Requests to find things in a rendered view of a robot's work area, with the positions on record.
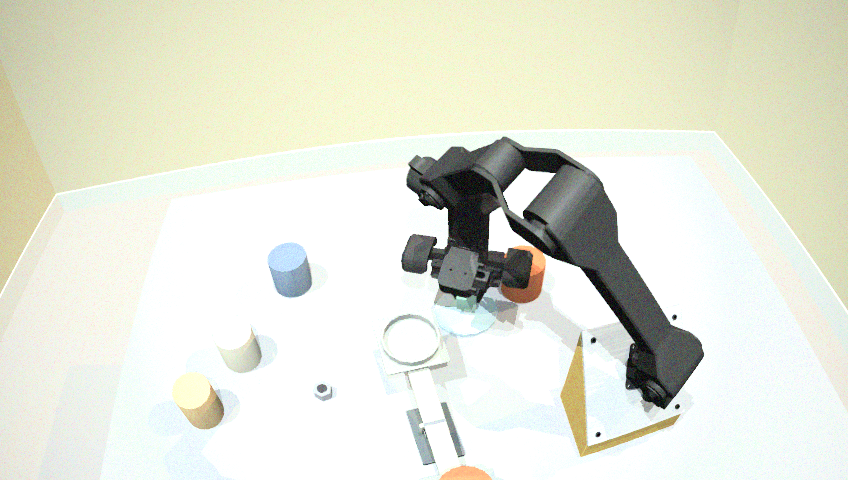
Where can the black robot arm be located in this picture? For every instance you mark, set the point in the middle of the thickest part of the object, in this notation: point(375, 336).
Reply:
point(571, 220)

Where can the blue-grey cylinder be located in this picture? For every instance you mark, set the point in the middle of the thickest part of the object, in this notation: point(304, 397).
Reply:
point(290, 270)

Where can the grey hex nut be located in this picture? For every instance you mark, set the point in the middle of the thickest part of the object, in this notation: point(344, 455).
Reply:
point(322, 391)

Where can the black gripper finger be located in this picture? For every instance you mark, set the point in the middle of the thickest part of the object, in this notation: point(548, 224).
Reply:
point(493, 283)
point(435, 276)

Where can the orange cylinder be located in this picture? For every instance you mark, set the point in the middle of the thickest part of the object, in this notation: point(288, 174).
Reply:
point(465, 473)

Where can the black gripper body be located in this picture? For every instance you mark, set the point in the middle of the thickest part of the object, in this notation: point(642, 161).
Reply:
point(515, 268)

